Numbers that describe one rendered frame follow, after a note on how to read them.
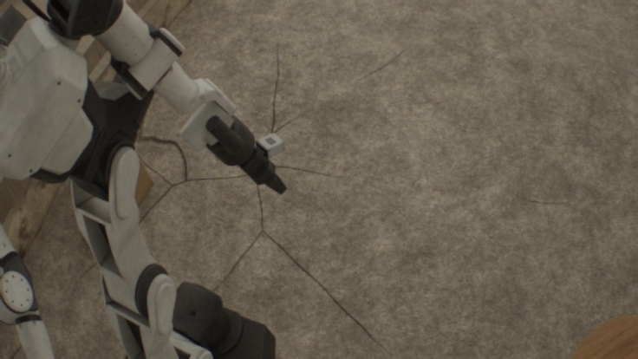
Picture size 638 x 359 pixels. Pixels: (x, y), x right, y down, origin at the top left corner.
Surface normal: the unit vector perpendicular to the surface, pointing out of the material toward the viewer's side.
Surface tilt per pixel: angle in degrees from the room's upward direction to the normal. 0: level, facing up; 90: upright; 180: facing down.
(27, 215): 79
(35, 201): 75
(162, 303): 90
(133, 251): 90
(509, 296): 0
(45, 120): 96
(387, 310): 0
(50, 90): 96
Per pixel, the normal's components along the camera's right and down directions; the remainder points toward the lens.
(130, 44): 0.67, 0.58
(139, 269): 0.88, 0.22
